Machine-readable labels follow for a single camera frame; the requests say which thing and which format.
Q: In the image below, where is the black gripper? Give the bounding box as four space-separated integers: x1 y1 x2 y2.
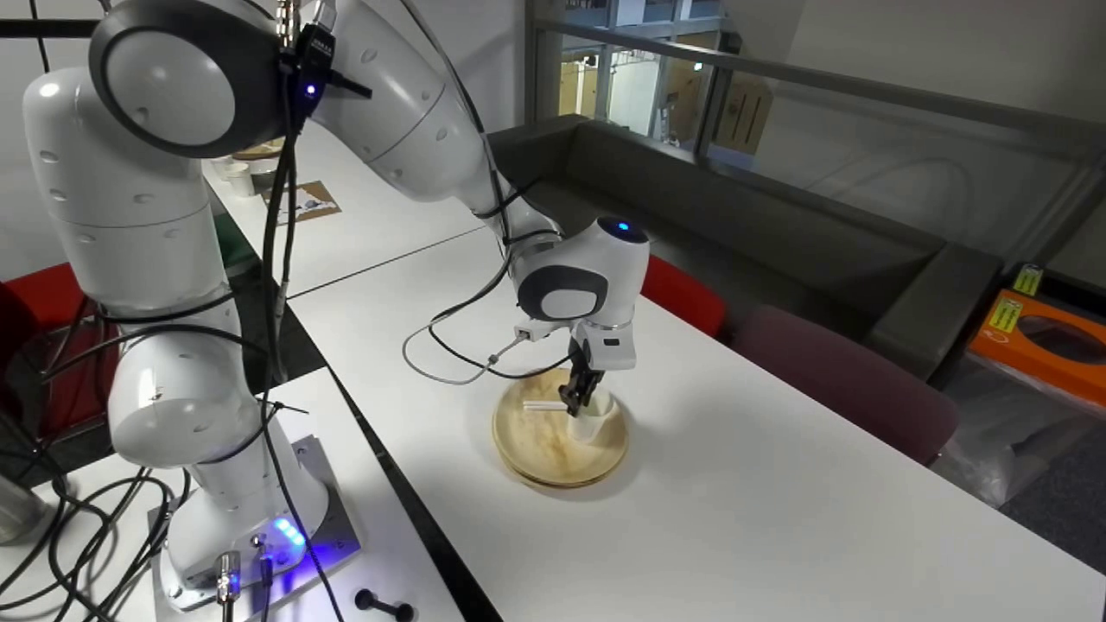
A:
558 317 640 422

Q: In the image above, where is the white paper cup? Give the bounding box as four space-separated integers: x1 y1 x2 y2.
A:
572 387 621 448

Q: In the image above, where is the round wooden plate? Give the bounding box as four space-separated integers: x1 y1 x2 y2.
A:
487 366 636 492

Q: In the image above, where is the red cushion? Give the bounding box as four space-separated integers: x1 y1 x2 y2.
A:
640 251 734 343

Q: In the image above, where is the maroon chair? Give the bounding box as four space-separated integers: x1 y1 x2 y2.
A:
721 300 961 469

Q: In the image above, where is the grey sofa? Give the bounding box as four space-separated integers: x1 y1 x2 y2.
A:
487 111 1007 385

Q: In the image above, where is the small black dumbbell-shaped knob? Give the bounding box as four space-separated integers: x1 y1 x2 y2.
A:
354 589 416 622

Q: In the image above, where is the yellow paper sign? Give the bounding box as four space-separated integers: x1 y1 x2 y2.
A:
711 77 778 160

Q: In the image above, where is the brown card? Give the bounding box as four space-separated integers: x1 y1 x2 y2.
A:
269 176 347 225

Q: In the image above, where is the grey metal railing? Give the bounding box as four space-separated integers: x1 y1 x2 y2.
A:
528 9 1106 270

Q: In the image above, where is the orange box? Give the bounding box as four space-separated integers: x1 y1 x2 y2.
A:
963 287 1106 410

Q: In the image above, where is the yellow-green label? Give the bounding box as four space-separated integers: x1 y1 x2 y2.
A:
1011 263 1049 300

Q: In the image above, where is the red chair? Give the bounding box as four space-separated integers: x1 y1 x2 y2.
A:
0 259 118 447

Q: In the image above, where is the black overhead bar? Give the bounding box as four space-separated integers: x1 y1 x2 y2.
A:
0 14 103 38

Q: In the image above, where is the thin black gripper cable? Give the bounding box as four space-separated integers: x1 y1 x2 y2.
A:
396 183 577 387

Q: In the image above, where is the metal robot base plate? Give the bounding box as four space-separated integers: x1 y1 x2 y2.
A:
152 433 364 616

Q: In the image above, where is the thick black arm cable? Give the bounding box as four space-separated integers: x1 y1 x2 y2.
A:
44 32 350 622

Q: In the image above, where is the black cable bundle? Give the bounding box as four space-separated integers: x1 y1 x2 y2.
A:
0 463 195 622

